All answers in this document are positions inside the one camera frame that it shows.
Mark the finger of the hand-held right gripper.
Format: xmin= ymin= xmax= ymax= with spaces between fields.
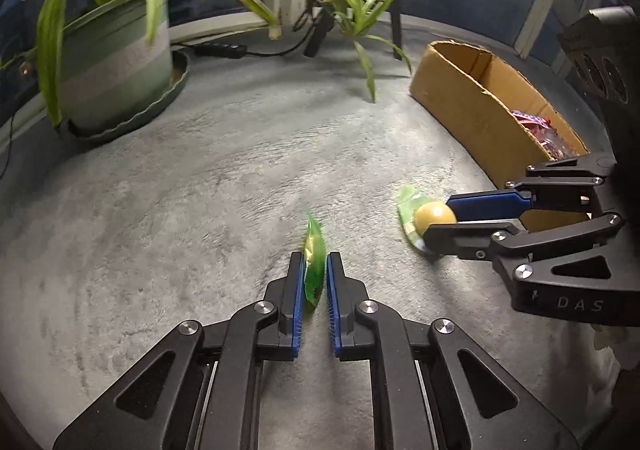
xmin=424 ymin=214 xmax=626 ymax=327
xmin=446 ymin=153 xmax=618 ymax=222

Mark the red snack packet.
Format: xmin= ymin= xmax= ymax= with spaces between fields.
xmin=510 ymin=109 xmax=576 ymax=161

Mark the green plant pot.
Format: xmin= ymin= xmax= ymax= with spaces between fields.
xmin=55 ymin=0 xmax=176 ymax=131

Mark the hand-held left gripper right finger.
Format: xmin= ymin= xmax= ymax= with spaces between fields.
xmin=326 ymin=253 xmax=581 ymax=450

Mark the black power strip with cable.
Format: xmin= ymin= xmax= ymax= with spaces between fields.
xmin=172 ymin=38 xmax=311 ymax=60

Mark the black lamp tripod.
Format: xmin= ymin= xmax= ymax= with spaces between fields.
xmin=292 ymin=0 xmax=406 ymax=62

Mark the green pot saucer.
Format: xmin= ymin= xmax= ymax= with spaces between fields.
xmin=56 ymin=49 xmax=193 ymax=143

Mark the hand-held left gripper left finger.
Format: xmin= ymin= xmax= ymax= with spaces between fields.
xmin=52 ymin=251 xmax=307 ymax=450

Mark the green spider plant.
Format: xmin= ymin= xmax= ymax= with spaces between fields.
xmin=0 ymin=0 xmax=426 ymax=127

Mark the yellow ball candy packet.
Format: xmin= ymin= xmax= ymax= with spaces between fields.
xmin=396 ymin=185 xmax=458 ymax=261

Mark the green snack packet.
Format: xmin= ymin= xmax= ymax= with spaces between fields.
xmin=301 ymin=213 xmax=327 ymax=316

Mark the cardboard box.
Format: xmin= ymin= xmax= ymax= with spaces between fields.
xmin=410 ymin=40 xmax=591 ymax=233

